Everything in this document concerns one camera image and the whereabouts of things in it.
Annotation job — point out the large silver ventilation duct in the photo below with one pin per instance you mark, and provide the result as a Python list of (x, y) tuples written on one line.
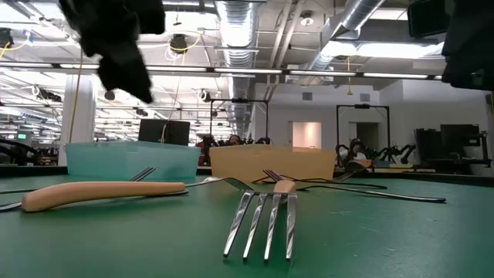
[(237, 38)]

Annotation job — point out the black computer monitor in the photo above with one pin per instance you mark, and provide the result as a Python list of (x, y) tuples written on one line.
[(152, 131), (178, 133)]

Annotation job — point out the white building column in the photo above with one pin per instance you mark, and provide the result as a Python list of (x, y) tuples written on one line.
[(83, 116)]

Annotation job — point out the green lit sign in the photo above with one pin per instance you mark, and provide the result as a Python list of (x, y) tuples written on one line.
[(22, 136)]

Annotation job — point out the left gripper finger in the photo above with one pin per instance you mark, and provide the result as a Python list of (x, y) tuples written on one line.
[(123, 77)]

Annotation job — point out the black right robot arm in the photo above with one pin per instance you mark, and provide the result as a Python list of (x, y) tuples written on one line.
[(471, 46)]

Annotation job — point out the background black robot arm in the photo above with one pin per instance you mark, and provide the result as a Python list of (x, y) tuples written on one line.
[(403, 148)]

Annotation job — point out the black rounded device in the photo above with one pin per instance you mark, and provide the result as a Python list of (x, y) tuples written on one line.
[(356, 167)]

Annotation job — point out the orange translucent plastic bin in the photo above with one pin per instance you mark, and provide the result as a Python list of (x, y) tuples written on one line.
[(247, 162)]

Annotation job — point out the ceiling light strip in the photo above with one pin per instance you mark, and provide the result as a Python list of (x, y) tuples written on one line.
[(393, 75), (322, 73), (249, 71), (177, 68)]

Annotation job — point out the teal translucent plastic bin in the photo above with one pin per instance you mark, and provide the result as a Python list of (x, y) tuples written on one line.
[(116, 162)]

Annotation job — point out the black metal fork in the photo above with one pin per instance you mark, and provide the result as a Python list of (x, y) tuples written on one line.
[(344, 176), (273, 175)]

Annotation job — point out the black gantry frame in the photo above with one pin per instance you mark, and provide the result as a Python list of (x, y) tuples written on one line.
[(239, 101), (363, 106)]

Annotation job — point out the slanted silver ventilation duct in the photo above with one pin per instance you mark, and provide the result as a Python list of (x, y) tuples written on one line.
[(355, 15)]

